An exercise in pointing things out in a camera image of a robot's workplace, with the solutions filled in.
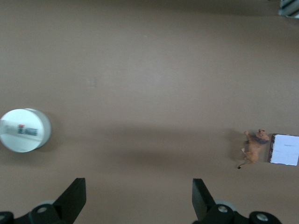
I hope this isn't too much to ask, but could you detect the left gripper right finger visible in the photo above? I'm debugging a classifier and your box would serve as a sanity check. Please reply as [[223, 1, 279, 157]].
[[192, 178, 285, 224]]

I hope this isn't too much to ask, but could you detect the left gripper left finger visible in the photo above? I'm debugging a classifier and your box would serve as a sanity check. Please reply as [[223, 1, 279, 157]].
[[0, 177, 86, 224]]

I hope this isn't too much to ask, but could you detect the brown lion statue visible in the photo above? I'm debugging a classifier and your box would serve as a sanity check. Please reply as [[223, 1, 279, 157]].
[[236, 128, 271, 170]]

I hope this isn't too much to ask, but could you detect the pale lavender phone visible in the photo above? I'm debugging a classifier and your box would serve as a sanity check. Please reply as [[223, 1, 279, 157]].
[[267, 133, 299, 167]]

